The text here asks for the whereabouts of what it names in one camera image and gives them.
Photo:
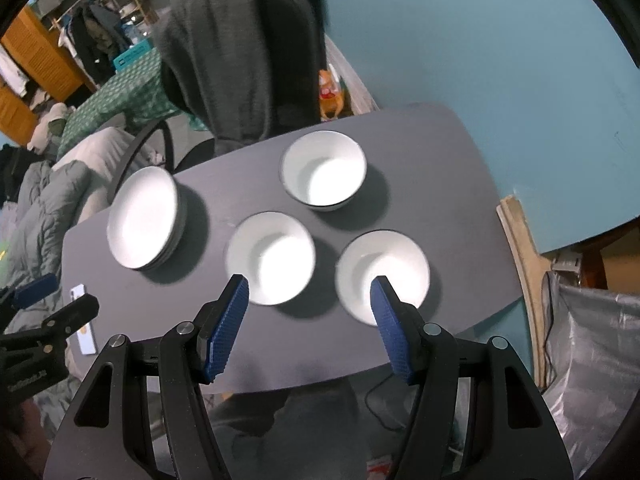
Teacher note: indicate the clear water jug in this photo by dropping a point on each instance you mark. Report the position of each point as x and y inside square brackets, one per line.
[132, 34]

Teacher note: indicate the dark grey fleece robe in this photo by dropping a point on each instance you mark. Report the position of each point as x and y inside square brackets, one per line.
[220, 60]

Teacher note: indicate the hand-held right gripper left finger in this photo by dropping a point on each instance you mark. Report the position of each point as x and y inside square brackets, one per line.
[227, 330]

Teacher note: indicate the blue storage box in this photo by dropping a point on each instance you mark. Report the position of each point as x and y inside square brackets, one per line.
[131, 56]

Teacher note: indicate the white hanging shirt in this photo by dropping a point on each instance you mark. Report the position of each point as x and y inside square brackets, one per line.
[11, 70]

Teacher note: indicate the light grey bed sheet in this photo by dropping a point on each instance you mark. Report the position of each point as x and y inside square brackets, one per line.
[100, 150]

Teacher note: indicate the dark jackets on rack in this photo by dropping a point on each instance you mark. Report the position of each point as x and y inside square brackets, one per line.
[95, 40]

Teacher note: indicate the brown cardboard box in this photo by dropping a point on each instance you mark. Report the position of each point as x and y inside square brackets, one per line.
[615, 260]

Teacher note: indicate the black clothes pile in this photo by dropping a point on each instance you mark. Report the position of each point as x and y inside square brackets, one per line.
[12, 167]

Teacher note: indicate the orange snack bag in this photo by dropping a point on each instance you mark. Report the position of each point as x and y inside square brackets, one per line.
[331, 95]

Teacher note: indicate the white bowl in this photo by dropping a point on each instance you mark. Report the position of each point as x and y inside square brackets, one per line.
[272, 255]
[322, 170]
[395, 260]

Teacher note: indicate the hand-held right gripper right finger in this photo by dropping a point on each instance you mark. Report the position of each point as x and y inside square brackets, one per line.
[395, 330]

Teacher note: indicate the beige clothes pile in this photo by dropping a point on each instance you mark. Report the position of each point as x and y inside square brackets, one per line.
[47, 127]

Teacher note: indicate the white plate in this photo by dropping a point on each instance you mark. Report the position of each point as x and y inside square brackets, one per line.
[181, 220]
[186, 220]

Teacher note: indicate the orange wooden wardrobe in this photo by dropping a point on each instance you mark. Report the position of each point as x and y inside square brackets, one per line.
[35, 50]

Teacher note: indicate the light blue smartphone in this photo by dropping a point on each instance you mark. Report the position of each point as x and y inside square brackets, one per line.
[89, 342]

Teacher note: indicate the green checkered tablecloth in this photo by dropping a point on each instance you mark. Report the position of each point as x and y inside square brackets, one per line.
[115, 95]

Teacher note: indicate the grey quilted duvet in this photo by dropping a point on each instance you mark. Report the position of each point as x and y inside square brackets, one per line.
[45, 200]

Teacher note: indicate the wooden board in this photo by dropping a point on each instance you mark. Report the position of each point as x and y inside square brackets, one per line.
[525, 270]

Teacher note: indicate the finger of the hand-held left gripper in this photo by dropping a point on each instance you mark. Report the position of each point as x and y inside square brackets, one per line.
[75, 312]
[35, 289]

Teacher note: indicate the silver foil bag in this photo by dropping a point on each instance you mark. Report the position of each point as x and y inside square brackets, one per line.
[595, 360]

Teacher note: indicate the black office chair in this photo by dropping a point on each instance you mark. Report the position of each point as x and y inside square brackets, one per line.
[295, 60]

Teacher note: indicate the stack of white plates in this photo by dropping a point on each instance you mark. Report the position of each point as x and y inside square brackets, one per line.
[140, 215]

